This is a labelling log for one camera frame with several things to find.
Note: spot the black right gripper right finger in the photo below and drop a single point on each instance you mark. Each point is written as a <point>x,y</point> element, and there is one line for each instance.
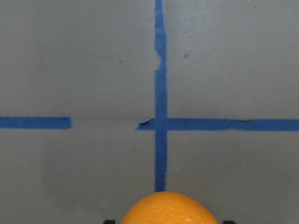
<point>227,222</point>

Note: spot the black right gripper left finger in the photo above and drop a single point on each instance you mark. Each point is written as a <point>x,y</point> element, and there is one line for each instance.
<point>109,222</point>

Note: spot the orange fruit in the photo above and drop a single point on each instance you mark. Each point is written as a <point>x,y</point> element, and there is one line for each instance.
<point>168,208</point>

